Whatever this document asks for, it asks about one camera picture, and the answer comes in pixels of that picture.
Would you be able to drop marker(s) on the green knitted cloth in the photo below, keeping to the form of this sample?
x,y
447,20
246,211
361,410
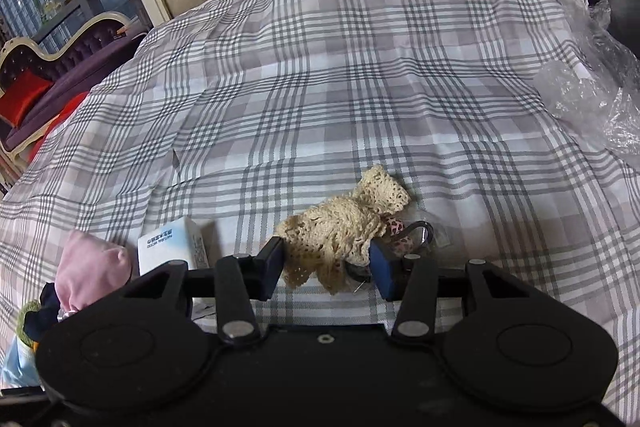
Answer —
x,y
25,314

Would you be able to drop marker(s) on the beige crochet cloth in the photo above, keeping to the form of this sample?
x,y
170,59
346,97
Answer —
x,y
340,222

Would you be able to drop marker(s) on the dark blue cloth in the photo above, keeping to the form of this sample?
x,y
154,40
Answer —
x,y
47,307

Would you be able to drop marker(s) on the clear plastic bag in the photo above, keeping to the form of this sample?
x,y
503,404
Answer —
x,y
565,87

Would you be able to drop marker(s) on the white carton box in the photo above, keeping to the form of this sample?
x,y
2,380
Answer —
x,y
170,247

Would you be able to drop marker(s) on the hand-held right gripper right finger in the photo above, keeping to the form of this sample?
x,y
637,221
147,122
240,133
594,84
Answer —
x,y
382,268

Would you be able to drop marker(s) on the red cushion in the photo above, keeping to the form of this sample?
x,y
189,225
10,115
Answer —
x,y
22,97

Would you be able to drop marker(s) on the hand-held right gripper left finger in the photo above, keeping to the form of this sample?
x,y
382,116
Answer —
x,y
274,268

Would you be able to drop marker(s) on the purple chaise lounge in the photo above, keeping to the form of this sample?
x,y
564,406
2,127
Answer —
x,y
65,72

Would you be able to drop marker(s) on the red cloth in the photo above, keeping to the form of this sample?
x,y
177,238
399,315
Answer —
x,y
65,112

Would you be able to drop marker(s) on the light blue cloth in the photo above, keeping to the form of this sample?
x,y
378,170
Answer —
x,y
17,362

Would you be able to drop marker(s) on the grey plaid bed sheet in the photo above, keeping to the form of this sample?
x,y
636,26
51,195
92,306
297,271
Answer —
x,y
350,82

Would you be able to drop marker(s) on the pink cloth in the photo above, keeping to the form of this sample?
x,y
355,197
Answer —
x,y
90,267

